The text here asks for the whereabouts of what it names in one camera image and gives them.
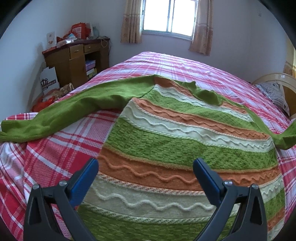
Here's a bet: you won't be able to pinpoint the green orange striped knit sweater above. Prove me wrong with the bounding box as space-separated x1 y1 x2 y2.
1 75 295 240

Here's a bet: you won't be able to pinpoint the left beige curtain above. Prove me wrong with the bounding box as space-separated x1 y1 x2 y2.
120 0 142 44

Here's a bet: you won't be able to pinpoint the red gift bag on desk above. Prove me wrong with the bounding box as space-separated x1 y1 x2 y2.
71 23 91 40

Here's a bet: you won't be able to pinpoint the dark wooden desk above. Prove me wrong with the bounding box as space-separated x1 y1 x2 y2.
42 37 110 88

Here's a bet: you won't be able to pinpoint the white printed paper bag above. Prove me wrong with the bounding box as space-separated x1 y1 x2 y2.
40 67 60 95

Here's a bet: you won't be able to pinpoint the books in desk shelf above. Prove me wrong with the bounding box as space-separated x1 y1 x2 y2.
85 60 97 80

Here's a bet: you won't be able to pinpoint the right beige curtain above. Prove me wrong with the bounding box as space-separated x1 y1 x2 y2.
189 0 213 56

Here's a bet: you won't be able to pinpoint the red plastic bag on floor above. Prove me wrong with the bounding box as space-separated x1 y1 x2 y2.
32 97 55 113

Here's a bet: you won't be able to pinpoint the window with bright light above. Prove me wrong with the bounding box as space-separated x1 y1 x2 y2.
142 0 198 40

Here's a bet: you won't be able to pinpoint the beige wooden headboard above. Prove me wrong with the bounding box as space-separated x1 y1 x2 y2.
253 73 295 120

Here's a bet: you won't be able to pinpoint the beige curtain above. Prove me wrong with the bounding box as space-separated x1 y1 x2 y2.
189 0 213 56
120 0 142 44

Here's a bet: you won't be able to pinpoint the red pink plaid bedspread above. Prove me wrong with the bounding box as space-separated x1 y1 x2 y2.
1 52 295 240

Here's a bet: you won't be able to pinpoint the grey patterned pillow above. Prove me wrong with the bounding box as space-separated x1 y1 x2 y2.
255 81 290 116

